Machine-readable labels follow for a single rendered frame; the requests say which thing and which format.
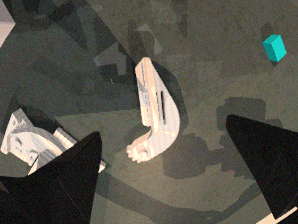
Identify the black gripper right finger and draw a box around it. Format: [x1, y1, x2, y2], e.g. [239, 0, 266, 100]
[226, 115, 298, 220]

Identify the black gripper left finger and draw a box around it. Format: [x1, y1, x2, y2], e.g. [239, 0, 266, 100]
[0, 132, 102, 224]

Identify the small cyan block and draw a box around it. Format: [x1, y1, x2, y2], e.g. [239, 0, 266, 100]
[263, 35, 286, 61]

